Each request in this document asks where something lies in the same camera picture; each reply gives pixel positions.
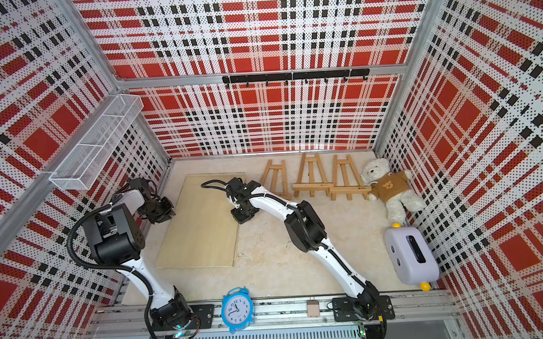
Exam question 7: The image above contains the white teddy bear brown hoodie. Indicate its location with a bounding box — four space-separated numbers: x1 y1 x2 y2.
360 159 426 225

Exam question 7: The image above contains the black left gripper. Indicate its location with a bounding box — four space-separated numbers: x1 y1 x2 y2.
137 195 177 224

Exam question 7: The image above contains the white wire mesh basket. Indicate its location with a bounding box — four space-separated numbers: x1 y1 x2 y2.
49 94 143 191

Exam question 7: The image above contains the plywood board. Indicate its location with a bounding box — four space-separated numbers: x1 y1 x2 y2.
156 173 245 269

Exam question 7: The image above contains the yellow small ball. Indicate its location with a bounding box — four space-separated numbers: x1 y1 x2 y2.
420 282 431 291

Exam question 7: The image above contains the small beige box on rail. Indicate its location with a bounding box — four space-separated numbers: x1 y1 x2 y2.
306 299 320 318

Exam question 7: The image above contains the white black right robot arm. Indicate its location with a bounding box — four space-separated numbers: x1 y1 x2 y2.
224 177 386 323

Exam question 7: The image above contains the lavender toy toaster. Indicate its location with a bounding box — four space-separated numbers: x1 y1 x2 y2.
383 226 440 287

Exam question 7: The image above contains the blue alarm clock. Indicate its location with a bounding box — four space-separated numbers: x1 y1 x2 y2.
221 287 255 334

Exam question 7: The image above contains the wooden easel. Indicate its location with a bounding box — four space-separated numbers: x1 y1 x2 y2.
292 153 333 198
329 155 370 201
260 160 292 201

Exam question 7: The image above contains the black hook rail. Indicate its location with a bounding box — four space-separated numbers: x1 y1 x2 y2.
222 68 371 86

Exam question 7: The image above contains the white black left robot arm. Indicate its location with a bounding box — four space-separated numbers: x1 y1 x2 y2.
66 178 194 329

